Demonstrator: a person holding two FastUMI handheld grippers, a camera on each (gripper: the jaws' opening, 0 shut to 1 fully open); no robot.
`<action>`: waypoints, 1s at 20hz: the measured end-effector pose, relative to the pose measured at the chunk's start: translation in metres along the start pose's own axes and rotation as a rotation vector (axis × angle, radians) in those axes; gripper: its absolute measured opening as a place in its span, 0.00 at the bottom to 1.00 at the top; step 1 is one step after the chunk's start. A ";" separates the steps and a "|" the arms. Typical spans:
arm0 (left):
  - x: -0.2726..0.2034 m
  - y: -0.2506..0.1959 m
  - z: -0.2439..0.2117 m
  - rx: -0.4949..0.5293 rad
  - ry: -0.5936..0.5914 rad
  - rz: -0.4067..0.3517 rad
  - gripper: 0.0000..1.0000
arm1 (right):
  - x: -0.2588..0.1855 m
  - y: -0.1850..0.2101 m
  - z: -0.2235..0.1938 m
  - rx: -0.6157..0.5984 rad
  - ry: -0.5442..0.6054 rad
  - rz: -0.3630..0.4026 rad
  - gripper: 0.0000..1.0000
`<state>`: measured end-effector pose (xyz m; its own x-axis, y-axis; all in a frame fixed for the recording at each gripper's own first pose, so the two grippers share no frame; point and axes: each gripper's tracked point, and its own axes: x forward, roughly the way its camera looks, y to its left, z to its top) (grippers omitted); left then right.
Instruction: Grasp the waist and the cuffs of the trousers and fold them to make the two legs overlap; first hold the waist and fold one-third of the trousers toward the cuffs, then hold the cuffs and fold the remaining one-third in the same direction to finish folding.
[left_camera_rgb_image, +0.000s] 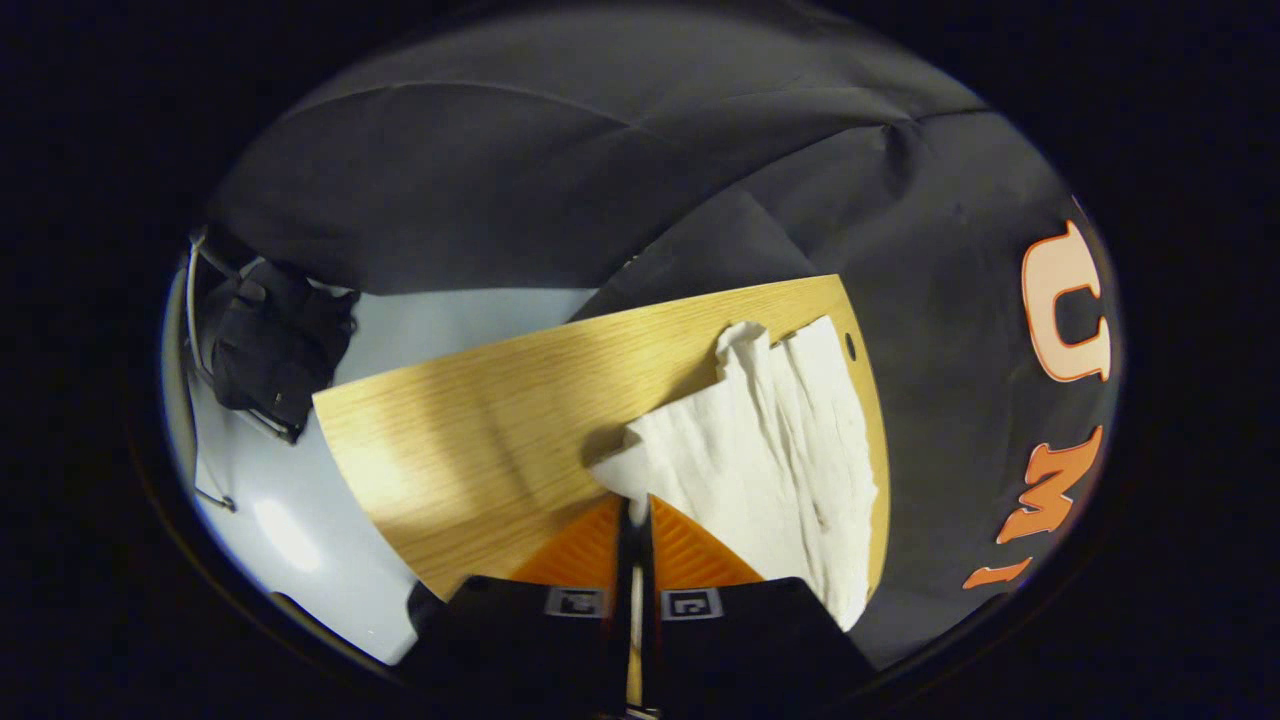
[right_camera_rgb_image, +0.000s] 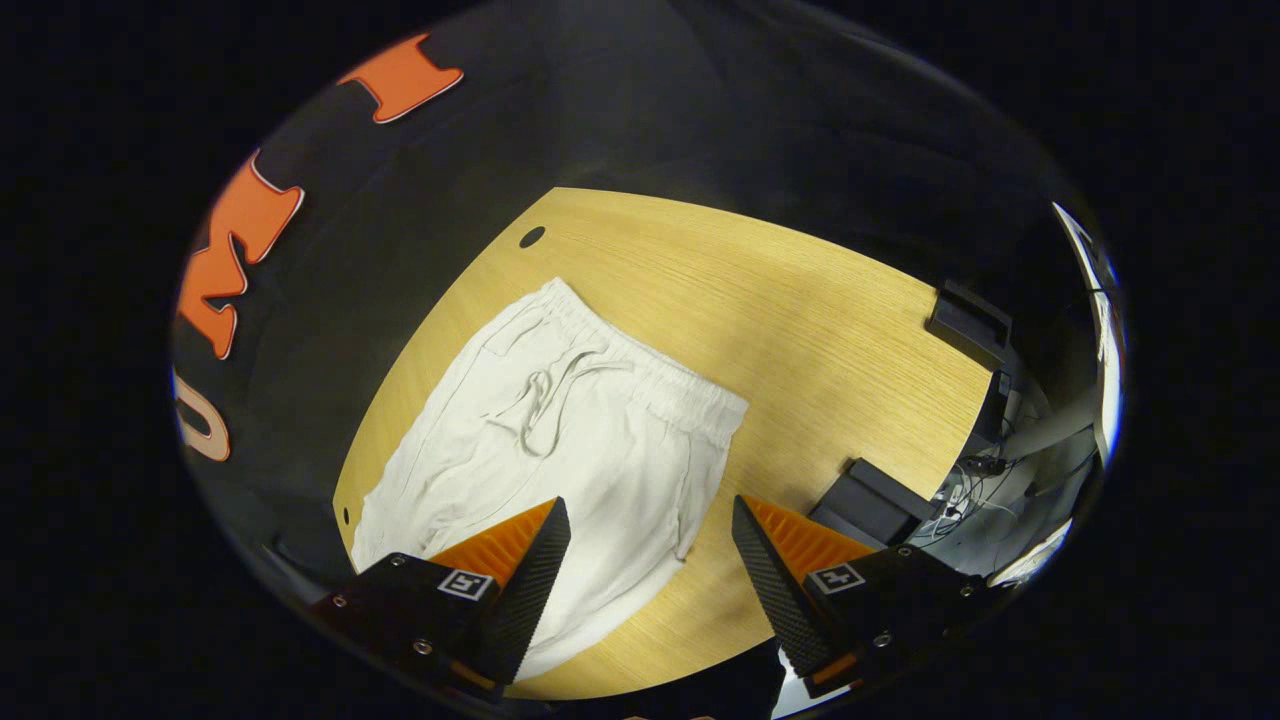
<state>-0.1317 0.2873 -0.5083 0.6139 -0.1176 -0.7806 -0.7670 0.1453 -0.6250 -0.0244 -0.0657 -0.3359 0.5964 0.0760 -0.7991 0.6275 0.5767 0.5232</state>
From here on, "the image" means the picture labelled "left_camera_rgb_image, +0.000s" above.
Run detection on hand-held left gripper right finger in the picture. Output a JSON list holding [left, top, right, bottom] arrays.
[[640, 493, 881, 716]]

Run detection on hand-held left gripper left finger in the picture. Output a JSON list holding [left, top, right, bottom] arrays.
[[405, 495, 633, 716]]

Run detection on white jeans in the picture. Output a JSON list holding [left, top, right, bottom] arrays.
[[588, 315, 881, 633]]

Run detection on black fabric bag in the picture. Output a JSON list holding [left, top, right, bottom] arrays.
[[205, 255, 361, 443]]

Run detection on black backdrop cloth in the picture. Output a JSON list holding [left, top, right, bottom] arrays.
[[205, 5, 1123, 669]]

